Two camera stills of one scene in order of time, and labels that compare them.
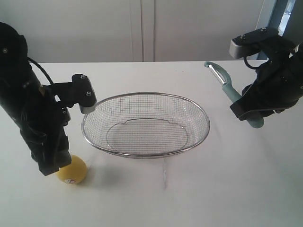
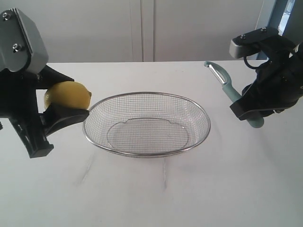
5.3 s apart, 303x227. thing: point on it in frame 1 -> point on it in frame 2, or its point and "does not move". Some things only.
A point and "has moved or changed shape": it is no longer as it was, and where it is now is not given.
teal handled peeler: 224,76 does not move
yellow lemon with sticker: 75,173 has moved or changed shape
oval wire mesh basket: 145,125 does not move
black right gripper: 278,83 does not move
